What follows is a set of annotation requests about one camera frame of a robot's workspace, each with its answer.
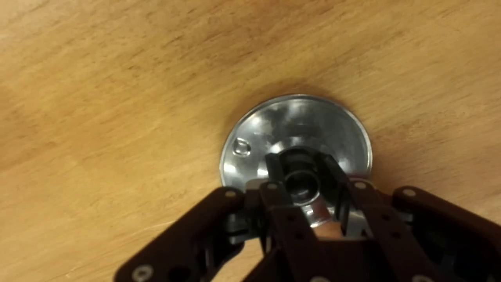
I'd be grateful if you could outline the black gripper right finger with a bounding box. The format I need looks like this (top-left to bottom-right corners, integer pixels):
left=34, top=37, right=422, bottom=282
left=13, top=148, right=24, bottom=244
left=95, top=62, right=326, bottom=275
left=312, top=151, right=501, bottom=282

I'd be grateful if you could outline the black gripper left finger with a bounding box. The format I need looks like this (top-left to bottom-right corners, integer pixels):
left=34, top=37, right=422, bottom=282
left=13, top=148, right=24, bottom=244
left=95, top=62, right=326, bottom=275
left=113, top=150, right=320, bottom=282

